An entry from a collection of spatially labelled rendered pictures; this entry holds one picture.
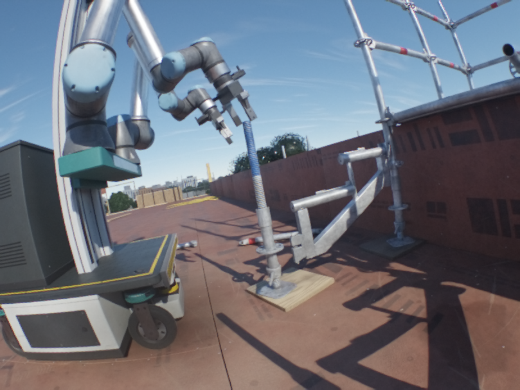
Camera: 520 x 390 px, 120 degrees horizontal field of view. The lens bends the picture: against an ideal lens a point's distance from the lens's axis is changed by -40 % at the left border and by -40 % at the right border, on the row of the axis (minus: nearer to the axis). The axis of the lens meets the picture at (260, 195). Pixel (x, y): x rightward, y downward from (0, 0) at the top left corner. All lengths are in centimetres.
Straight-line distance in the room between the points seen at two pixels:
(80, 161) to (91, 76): 26
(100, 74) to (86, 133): 21
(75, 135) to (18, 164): 28
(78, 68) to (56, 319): 76
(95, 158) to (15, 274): 57
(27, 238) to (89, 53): 64
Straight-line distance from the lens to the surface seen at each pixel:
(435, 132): 140
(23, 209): 99
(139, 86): 152
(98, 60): 72
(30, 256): 101
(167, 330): 93
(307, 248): 114
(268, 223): 104
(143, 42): 103
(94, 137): 82
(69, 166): 81
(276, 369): 77
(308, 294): 108
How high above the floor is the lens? 54
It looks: 4 degrees down
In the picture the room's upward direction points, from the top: 11 degrees counter-clockwise
